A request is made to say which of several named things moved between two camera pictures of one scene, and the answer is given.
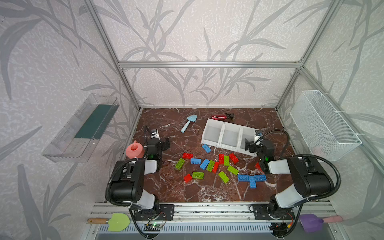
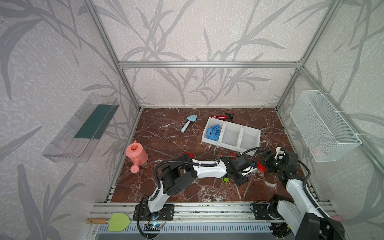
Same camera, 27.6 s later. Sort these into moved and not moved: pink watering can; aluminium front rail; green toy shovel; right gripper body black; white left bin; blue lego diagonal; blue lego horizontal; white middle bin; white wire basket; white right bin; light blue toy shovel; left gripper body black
Moved: left gripper body black; right gripper body black; blue lego horizontal; blue lego diagonal
Not moved: white left bin; green toy shovel; white middle bin; light blue toy shovel; pink watering can; white wire basket; aluminium front rail; white right bin
